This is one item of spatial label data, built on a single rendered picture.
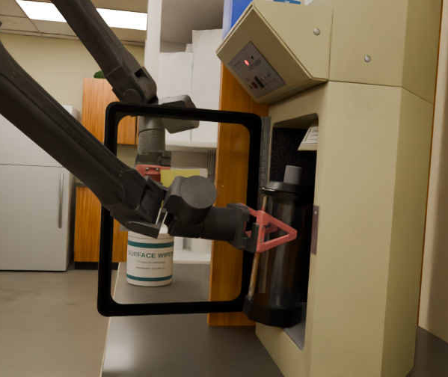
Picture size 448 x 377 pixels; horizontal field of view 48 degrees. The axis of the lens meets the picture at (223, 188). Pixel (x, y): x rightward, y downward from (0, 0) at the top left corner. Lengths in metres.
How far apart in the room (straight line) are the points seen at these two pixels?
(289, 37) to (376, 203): 0.26
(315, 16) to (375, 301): 0.41
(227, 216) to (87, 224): 4.96
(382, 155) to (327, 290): 0.21
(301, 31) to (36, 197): 5.08
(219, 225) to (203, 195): 0.09
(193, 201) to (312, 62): 0.26
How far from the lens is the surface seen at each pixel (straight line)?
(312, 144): 0.82
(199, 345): 0.99
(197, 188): 0.75
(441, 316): 1.25
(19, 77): 0.67
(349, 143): 0.73
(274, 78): 0.82
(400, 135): 0.77
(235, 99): 1.06
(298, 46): 0.71
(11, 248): 5.78
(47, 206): 5.65
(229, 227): 0.82
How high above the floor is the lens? 1.29
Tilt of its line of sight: 3 degrees down
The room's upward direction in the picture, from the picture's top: 3 degrees clockwise
